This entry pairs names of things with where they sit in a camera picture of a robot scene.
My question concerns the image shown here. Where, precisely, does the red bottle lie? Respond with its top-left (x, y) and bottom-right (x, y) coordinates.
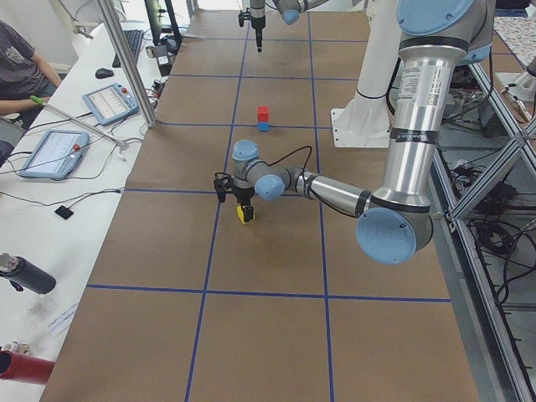
top-left (1, 350), bottom-right (55, 384)

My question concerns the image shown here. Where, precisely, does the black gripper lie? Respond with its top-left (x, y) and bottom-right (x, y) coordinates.
top-left (233, 188), bottom-right (255, 223)
top-left (249, 7), bottom-right (265, 53)

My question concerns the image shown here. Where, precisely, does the black water bottle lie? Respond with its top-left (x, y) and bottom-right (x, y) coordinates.
top-left (1, 253), bottom-right (56, 295)

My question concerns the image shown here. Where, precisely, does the near blue teach pendant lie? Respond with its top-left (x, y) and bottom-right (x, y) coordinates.
top-left (18, 130), bottom-right (90, 179)

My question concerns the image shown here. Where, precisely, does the far blue teach pendant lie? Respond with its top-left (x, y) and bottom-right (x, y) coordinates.
top-left (82, 83), bottom-right (138, 126)

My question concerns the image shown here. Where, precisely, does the seated person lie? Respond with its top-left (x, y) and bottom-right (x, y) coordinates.
top-left (1, 21), bottom-right (62, 129)

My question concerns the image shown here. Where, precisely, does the blue teach pendant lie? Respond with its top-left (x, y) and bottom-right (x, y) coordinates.
top-left (18, 130), bottom-right (90, 179)
top-left (82, 83), bottom-right (138, 126)

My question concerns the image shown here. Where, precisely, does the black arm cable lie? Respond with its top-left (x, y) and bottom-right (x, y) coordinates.
top-left (267, 145), bottom-right (314, 173)

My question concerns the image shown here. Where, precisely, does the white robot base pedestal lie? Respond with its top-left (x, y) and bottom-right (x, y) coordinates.
top-left (331, 1), bottom-right (401, 148)

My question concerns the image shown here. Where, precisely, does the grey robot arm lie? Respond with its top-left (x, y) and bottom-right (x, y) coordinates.
top-left (219, 1), bottom-right (495, 265)
top-left (238, 0), bottom-right (327, 53)

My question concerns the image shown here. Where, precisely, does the black computer mouse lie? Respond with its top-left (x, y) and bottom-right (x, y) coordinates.
top-left (95, 68), bottom-right (115, 80)

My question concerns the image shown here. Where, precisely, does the yellow cube block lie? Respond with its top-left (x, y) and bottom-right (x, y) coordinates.
top-left (236, 204), bottom-right (246, 224)

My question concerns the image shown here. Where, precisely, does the red cube block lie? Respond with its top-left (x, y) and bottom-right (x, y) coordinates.
top-left (257, 106), bottom-right (270, 123)

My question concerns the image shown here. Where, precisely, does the black keyboard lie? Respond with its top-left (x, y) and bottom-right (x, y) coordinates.
top-left (123, 29), bottom-right (144, 65)

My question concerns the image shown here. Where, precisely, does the aluminium frame post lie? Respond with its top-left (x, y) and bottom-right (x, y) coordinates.
top-left (96, 0), bottom-right (156, 127)

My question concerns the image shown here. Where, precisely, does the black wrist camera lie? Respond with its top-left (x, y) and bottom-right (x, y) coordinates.
top-left (213, 172), bottom-right (233, 204)
top-left (238, 10), bottom-right (251, 28)

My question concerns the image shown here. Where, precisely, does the small black square pad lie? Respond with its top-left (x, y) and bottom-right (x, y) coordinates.
top-left (54, 205), bottom-right (74, 220)

